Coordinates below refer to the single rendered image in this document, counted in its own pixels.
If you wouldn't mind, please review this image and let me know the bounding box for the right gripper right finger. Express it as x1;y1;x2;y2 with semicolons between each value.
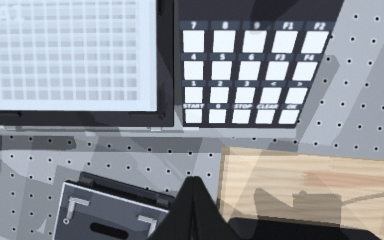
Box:
193;176;242;240

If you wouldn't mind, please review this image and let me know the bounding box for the white multi-well plate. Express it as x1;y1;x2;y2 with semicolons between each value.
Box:
0;0;157;111

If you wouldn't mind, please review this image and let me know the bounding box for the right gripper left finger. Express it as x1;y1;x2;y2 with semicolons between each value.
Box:
147;176;194;240

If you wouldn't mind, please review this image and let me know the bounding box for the dark grey rectangular frame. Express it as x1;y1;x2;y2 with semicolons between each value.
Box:
52;171;174;240

